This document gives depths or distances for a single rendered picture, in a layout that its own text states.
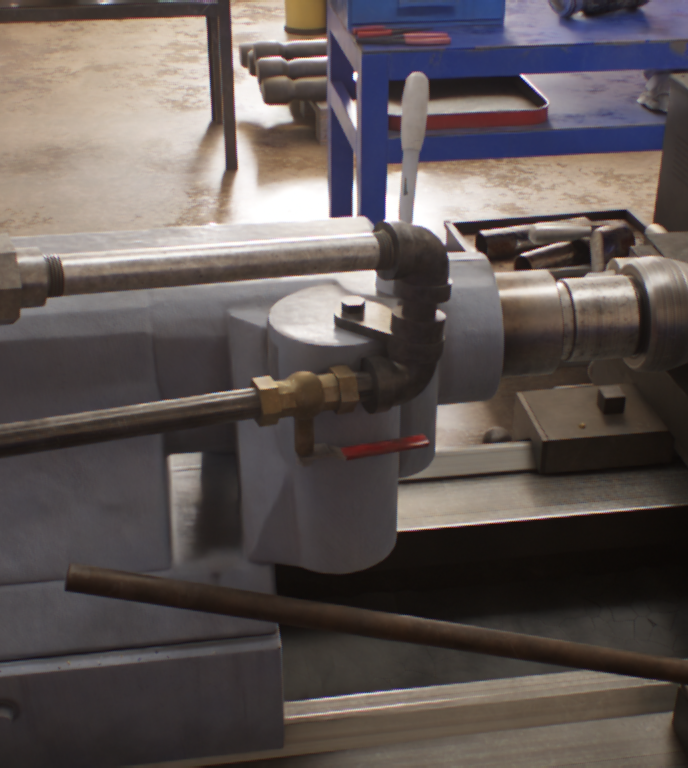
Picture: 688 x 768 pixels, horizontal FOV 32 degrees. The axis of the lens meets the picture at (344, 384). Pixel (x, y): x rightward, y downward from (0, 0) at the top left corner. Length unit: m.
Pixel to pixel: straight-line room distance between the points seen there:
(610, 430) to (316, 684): 0.38
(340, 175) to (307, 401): 2.52
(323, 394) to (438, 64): 2.00
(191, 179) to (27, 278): 3.85
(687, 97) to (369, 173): 0.69
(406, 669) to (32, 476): 0.46
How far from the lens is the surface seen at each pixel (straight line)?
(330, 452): 0.74
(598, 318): 0.91
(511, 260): 3.15
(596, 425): 1.23
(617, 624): 1.22
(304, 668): 1.15
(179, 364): 0.81
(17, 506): 0.84
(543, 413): 1.24
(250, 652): 0.85
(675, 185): 2.60
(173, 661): 0.85
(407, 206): 0.81
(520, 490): 1.19
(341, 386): 0.72
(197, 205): 4.21
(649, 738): 0.96
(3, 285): 0.61
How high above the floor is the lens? 1.50
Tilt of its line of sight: 29 degrees down
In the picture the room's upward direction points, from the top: straight up
